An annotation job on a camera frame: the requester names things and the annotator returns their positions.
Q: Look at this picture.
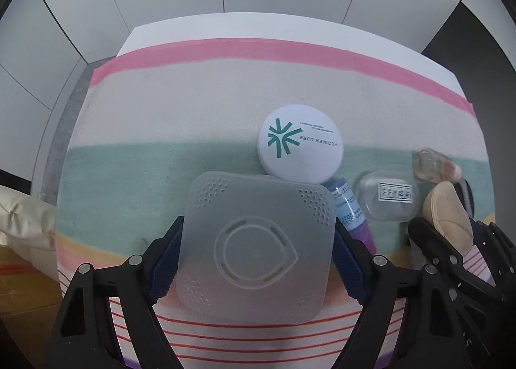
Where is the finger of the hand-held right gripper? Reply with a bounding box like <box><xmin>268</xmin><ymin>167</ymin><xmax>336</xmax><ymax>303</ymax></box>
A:
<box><xmin>408</xmin><ymin>216</ymin><xmax>505</xmax><ymax>314</ymax></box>
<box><xmin>471</xmin><ymin>221</ymin><xmax>516</xmax><ymax>294</ymax></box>

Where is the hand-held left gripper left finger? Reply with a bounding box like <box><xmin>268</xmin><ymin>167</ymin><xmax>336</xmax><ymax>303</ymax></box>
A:
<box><xmin>52</xmin><ymin>216</ymin><xmax>190</xmax><ymax>369</ymax></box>

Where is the blue and purple tube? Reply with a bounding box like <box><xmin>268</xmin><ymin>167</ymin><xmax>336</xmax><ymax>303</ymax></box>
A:
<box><xmin>326</xmin><ymin>178</ymin><xmax>377</xmax><ymax>254</ymax></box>

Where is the small glass bottle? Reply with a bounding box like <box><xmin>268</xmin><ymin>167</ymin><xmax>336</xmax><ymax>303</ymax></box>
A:
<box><xmin>412</xmin><ymin>147</ymin><xmax>463</xmax><ymax>183</ymax></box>

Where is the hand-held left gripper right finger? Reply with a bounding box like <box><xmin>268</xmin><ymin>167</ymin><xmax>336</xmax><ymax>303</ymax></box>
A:
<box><xmin>331</xmin><ymin>228</ymin><xmax>473</xmax><ymax>369</ymax></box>

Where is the clear oval plastic case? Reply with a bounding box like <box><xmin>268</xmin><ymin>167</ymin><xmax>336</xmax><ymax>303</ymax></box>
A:
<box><xmin>357</xmin><ymin>171</ymin><xmax>422</xmax><ymax>224</ymax></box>

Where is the striped pastel cloth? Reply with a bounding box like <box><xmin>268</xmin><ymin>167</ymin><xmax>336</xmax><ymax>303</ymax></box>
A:
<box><xmin>56</xmin><ymin>37</ymin><xmax>498</xmax><ymax>369</ymax></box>

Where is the beige makeup puff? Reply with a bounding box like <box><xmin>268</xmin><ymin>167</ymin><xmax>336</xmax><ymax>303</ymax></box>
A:
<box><xmin>422</xmin><ymin>180</ymin><xmax>474</xmax><ymax>257</ymax></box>

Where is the brown cardboard box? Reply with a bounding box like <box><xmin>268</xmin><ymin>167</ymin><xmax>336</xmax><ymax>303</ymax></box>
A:
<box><xmin>0</xmin><ymin>246</ymin><xmax>67</xmax><ymax>337</ymax></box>

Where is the white round compact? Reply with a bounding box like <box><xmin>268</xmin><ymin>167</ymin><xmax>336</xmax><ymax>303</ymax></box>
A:
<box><xmin>257</xmin><ymin>104</ymin><xmax>344</xmax><ymax>184</ymax></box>

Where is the translucent square plastic box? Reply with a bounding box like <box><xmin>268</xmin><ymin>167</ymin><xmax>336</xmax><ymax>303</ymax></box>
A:
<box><xmin>176</xmin><ymin>171</ymin><xmax>337</xmax><ymax>322</ymax></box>

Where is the cream padded cushion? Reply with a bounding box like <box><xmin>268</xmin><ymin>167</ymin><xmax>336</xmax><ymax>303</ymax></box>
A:
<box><xmin>0</xmin><ymin>184</ymin><xmax>61</xmax><ymax>277</ymax></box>

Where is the black partition panel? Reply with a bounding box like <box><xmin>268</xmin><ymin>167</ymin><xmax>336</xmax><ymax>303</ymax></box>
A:
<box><xmin>419</xmin><ymin>2</ymin><xmax>516</xmax><ymax>152</ymax></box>

